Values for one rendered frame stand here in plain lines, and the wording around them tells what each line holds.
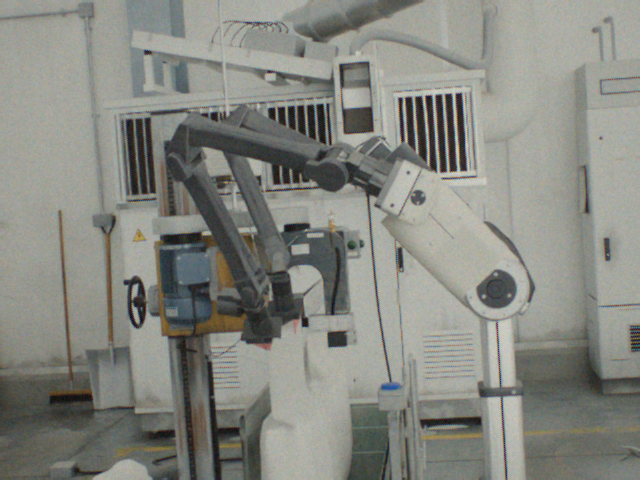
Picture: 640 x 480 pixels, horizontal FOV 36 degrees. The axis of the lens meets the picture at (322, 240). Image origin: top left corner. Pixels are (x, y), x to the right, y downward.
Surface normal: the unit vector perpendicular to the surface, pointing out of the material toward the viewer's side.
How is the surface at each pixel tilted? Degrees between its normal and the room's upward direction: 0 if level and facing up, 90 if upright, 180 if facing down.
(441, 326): 90
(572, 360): 90
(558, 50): 90
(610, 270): 90
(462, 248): 115
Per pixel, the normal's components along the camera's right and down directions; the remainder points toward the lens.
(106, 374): -0.12, -0.18
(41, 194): -0.11, 0.06
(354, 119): -0.13, -0.68
